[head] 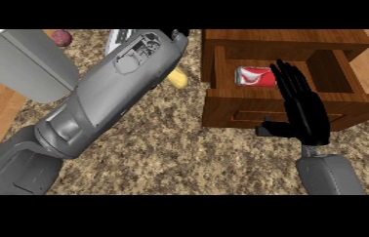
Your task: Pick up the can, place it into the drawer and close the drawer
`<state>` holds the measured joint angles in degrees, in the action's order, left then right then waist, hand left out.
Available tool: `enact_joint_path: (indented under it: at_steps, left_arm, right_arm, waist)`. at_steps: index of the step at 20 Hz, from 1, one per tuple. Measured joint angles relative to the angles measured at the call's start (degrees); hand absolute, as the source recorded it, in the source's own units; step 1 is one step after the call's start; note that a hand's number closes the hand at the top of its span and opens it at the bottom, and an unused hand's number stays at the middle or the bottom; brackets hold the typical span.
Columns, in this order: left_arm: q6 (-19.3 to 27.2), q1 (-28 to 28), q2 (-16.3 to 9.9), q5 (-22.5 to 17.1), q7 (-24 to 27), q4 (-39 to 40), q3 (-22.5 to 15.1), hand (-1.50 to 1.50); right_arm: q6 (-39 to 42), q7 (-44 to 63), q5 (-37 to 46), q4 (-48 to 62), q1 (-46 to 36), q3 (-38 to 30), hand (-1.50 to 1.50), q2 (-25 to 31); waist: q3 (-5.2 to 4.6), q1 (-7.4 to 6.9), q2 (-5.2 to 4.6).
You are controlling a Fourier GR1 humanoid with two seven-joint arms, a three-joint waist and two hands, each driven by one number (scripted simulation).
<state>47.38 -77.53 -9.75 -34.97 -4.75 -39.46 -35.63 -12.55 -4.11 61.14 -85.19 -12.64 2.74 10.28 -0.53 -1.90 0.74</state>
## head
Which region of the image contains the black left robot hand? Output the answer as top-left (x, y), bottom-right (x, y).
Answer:
top-left (170, 28), bottom-right (190, 39)

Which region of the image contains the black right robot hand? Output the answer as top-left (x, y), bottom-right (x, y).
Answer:
top-left (255, 59), bottom-right (332, 146)

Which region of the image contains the brown wooden drawer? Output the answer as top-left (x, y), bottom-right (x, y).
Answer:
top-left (201, 45), bottom-right (369, 133)

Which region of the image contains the red and white can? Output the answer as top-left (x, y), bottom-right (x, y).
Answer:
top-left (233, 65), bottom-right (277, 88)

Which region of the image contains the yellow banana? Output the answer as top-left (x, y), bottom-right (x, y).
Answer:
top-left (165, 66), bottom-right (189, 90)

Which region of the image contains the brown wooden cabinet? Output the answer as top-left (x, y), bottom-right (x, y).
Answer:
top-left (199, 28), bottom-right (369, 83)

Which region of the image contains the dark red round fruit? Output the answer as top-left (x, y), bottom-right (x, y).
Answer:
top-left (50, 29), bottom-right (74, 48)

